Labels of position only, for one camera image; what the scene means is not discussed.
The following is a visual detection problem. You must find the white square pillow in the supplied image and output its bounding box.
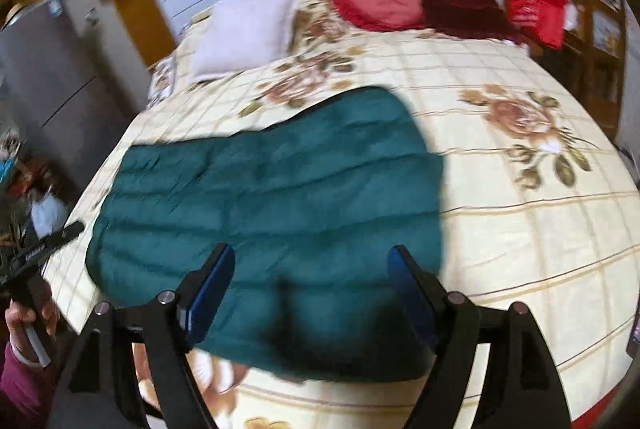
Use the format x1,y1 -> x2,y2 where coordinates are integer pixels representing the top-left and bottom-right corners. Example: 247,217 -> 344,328
190,0 -> 305,82

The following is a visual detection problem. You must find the person's left forearm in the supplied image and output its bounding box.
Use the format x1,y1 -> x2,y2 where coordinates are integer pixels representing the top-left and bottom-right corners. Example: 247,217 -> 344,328
0,341 -> 57,429

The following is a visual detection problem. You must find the grey wardrobe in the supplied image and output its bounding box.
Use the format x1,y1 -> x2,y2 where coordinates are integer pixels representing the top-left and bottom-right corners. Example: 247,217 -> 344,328
0,1 -> 147,190

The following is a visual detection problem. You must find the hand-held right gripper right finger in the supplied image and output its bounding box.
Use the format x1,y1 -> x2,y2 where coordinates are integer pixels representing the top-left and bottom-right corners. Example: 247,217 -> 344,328
386,245 -> 573,429

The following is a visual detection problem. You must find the dark green padded jacket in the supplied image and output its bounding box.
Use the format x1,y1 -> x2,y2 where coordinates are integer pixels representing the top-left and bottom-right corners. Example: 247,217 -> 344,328
85,86 -> 447,382

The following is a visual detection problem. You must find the person's left hand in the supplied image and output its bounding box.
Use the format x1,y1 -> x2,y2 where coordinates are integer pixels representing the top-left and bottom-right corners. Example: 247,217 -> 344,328
5,276 -> 62,361

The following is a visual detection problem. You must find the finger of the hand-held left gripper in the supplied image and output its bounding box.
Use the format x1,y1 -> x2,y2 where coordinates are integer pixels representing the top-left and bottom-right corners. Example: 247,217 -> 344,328
44,221 -> 86,253

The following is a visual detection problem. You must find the red heart-shaped pillow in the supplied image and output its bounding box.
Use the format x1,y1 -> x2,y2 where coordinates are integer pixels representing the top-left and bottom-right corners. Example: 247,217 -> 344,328
332,0 -> 432,32

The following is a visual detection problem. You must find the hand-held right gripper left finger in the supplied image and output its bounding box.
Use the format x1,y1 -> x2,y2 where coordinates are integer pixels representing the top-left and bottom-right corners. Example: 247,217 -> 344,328
47,243 -> 237,429

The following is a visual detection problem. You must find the dark red fluffy pillow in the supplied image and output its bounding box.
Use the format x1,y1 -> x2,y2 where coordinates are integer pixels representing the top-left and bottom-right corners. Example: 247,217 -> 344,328
417,0 -> 527,46

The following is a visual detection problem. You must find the floral checked bedspread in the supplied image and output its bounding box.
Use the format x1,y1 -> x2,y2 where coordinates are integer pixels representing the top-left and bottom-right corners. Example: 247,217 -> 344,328
42,0 -> 640,429

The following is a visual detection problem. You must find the red shopping bag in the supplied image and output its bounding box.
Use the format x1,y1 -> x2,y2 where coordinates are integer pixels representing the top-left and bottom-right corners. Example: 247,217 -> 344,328
507,0 -> 569,50

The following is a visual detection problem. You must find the wooden shelf unit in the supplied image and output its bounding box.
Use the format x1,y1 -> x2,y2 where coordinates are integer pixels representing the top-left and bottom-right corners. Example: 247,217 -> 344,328
540,0 -> 632,140

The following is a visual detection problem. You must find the orange wooden door frame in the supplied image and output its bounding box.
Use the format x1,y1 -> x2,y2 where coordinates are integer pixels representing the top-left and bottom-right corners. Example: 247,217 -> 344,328
106,0 -> 179,70

